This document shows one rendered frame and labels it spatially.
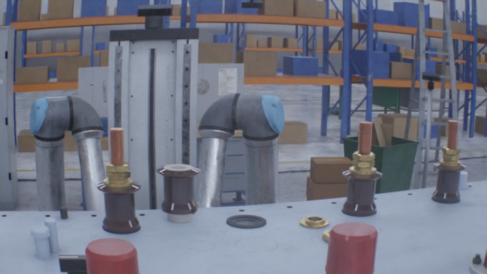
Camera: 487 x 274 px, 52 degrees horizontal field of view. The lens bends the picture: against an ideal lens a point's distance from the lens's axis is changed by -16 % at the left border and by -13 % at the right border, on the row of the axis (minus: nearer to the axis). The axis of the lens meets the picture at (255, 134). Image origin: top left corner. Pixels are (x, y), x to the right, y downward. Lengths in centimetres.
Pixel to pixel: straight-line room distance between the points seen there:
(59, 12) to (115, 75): 672
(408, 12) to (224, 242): 961
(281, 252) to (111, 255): 46
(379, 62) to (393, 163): 498
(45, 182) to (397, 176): 418
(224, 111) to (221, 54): 735
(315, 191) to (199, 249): 412
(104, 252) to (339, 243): 31
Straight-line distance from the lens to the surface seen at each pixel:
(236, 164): 551
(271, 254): 105
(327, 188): 518
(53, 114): 181
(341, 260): 77
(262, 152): 183
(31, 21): 873
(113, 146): 112
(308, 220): 121
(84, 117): 183
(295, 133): 961
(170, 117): 216
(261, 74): 935
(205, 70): 600
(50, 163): 186
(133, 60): 214
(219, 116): 182
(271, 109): 178
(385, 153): 531
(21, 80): 886
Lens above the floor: 175
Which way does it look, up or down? 10 degrees down
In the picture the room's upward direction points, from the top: 1 degrees clockwise
